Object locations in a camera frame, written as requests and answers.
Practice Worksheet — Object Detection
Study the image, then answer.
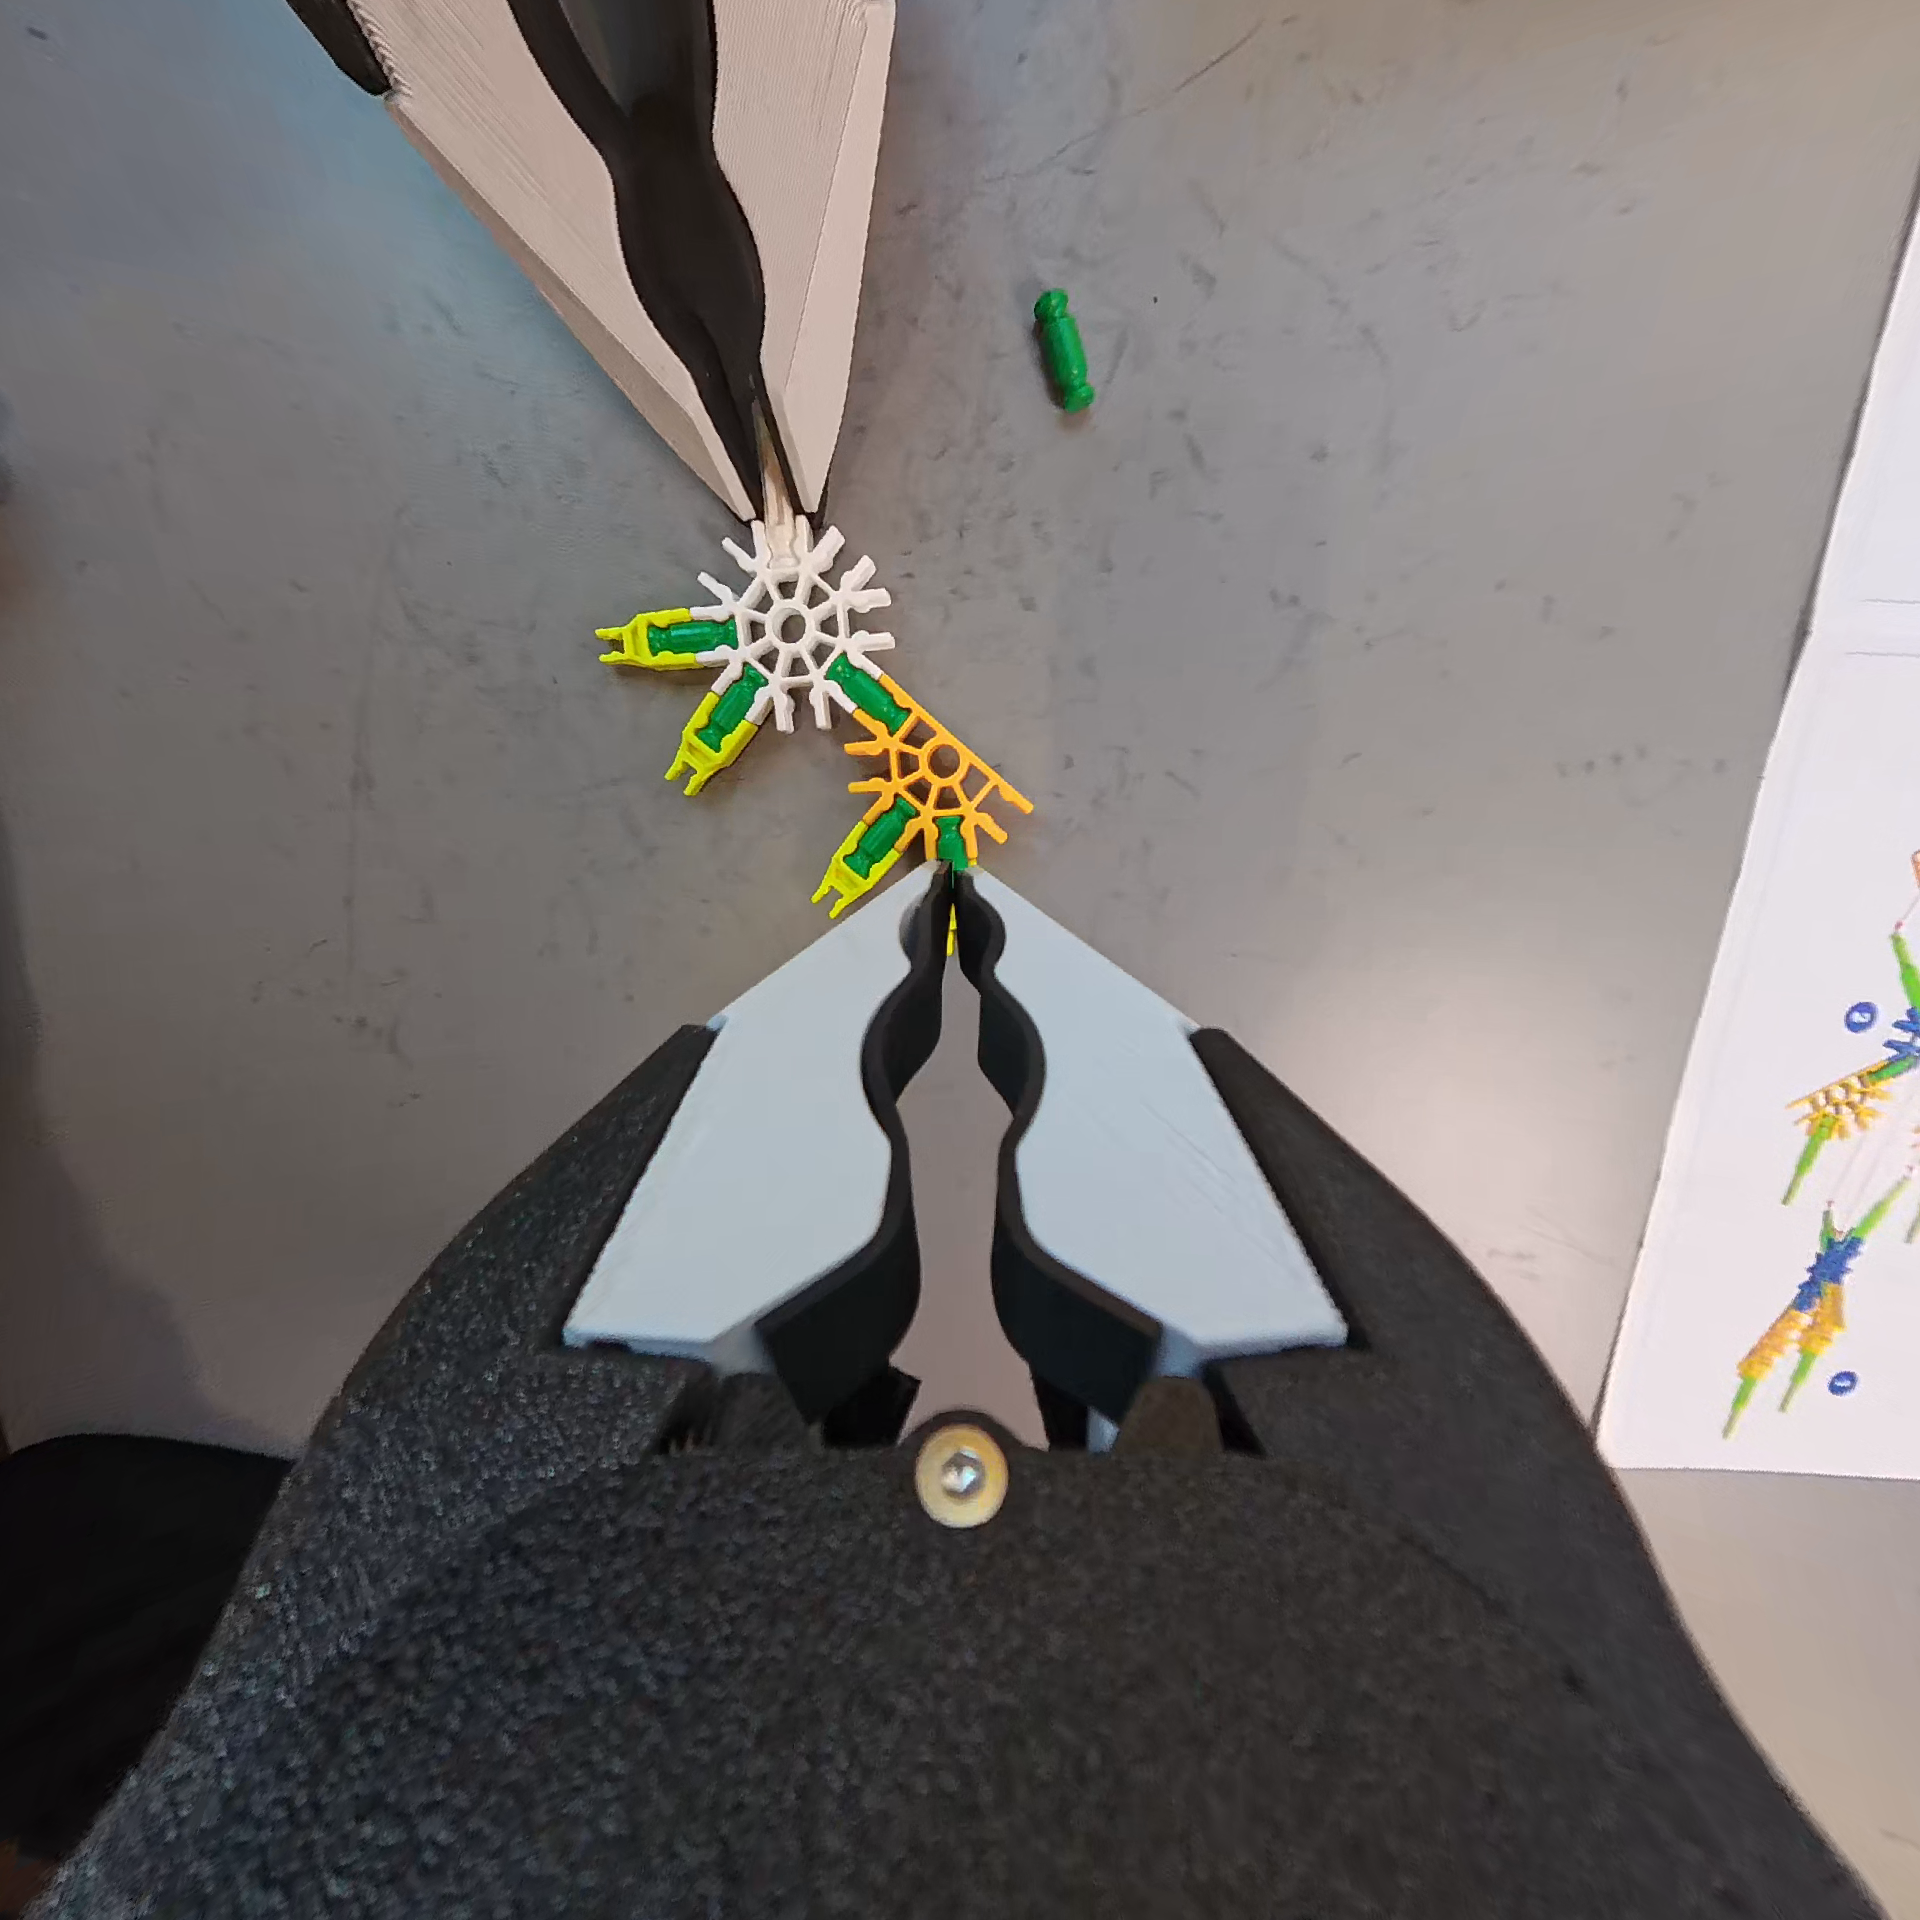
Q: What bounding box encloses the printed instruction sheet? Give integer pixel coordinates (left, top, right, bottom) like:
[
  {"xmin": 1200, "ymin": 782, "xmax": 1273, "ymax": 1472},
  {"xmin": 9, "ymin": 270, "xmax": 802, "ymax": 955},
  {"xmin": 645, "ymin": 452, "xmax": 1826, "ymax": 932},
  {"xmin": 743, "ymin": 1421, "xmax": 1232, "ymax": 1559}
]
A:
[{"xmin": 1592, "ymin": 193, "xmax": 1920, "ymax": 1478}]

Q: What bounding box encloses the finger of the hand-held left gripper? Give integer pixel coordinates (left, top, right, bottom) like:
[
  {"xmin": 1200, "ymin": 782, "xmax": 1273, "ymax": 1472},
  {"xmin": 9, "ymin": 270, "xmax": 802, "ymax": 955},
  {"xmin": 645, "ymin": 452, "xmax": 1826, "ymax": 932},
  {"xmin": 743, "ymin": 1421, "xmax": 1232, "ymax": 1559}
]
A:
[
  {"xmin": 638, "ymin": 0, "xmax": 897, "ymax": 516},
  {"xmin": 347, "ymin": 0, "xmax": 758, "ymax": 518}
]

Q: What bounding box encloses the orange half-circle connector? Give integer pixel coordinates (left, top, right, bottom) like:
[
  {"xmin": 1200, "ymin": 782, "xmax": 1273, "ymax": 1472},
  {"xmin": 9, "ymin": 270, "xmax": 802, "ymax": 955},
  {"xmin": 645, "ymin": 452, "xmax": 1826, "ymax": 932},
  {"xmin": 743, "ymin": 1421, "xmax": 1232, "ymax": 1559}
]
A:
[{"xmin": 843, "ymin": 675, "xmax": 1037, "ymax": 875}]

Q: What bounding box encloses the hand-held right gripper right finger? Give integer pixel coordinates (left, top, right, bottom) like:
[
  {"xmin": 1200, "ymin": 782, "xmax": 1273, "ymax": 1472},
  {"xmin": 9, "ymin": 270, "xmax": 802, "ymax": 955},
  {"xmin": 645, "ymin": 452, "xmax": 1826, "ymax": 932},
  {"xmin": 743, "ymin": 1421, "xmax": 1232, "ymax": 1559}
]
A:
[{"xmin": 950, "ymin": 867, "xmax": 1353, "ymax": 1368}]

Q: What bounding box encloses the white snowflake connector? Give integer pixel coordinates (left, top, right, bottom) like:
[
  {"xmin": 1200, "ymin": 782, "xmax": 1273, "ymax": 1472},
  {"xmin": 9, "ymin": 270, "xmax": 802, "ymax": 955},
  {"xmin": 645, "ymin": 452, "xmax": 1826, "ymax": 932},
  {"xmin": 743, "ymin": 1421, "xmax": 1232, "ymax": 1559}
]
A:
[{"xmin": 696, "ymin": 516, "xmax": 896, "ymax": 736}]

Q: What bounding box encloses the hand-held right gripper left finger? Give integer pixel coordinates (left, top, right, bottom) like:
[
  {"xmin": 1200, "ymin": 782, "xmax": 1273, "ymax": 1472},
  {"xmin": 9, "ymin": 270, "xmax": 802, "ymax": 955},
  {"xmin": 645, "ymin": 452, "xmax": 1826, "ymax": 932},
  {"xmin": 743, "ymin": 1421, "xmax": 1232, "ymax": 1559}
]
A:
[{"xmin": 561, "ymin": 860, "xmax": 960, "ymax": 1373}]

